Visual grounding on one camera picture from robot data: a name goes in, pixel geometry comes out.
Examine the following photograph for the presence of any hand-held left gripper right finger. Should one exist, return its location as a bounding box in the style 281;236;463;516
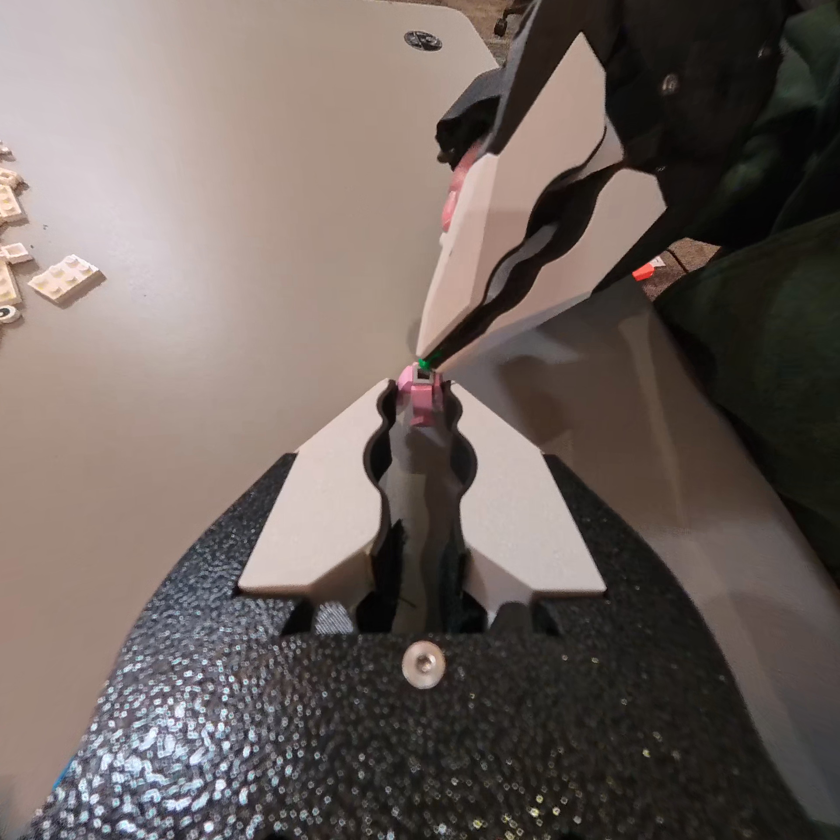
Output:
435;378;608;610

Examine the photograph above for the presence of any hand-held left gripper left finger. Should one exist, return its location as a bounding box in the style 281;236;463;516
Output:
236;377;403;606

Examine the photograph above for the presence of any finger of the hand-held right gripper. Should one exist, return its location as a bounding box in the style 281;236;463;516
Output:
415;31;626;360
432;164;668;382

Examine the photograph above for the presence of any light pink lego piece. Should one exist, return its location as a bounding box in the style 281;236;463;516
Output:
397;366;450;429

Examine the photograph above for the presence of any person's right forearm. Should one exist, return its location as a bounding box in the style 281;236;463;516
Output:
722;0;840;232

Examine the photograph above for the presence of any pile of white lego pieces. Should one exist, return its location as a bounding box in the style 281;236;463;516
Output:
0;141;108;326

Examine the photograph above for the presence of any person's right hand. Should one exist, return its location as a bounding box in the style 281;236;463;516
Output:
440;148;485;236

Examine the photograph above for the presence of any person's green hoodie torso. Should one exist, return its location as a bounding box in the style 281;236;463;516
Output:
656;213;840;547

